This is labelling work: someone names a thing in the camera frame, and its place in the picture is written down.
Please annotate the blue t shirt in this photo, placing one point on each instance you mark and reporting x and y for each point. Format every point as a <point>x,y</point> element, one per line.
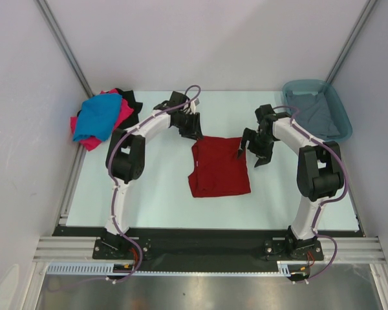
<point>97,117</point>

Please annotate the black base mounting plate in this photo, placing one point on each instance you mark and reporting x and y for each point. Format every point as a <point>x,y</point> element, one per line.
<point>202,250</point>

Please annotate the grey slotted cable duct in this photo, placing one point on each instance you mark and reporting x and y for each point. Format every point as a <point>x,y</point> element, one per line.
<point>117,269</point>

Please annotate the teal plastic basket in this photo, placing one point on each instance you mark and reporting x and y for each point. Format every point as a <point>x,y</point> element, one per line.
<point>337,110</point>

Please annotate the red t shirt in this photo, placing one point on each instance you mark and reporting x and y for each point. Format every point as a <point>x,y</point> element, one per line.
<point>218,170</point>

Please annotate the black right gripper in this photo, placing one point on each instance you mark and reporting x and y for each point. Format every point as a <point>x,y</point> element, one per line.
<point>264,155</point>

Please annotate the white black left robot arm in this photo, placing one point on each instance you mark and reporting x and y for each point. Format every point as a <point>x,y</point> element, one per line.
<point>126,156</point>

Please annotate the right aluminium corner post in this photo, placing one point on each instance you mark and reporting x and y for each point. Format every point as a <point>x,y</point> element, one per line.
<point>354,34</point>

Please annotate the grey t shirt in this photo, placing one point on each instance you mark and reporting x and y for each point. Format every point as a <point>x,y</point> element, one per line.
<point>314,114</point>

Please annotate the black folded t shirt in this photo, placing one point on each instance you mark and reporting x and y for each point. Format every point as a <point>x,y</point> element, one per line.
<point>130,97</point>

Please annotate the left aluminium corner post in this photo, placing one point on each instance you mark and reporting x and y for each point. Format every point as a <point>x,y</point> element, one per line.
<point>55,29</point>

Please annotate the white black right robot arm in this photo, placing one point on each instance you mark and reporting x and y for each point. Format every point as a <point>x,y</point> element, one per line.
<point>320,175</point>

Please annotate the aluminium corner post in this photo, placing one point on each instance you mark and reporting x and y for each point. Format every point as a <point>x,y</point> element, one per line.
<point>354,34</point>
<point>55,29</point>

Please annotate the aluminium front frame rail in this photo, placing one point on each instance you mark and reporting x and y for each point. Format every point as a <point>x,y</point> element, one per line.
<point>83,249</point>

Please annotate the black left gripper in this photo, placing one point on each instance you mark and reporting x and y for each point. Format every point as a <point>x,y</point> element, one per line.
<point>194,130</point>

